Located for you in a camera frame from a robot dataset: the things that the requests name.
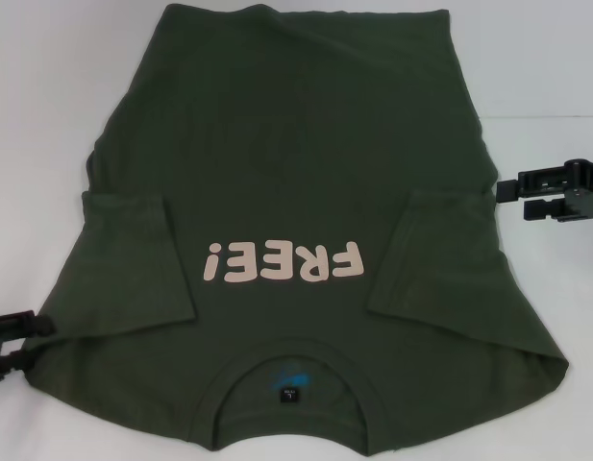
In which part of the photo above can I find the dark green FREE t-shirt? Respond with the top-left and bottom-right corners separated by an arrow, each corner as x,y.
41,2 -> 569,461

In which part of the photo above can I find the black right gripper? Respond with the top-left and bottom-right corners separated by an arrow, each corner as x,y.
496,158 -> 593,224

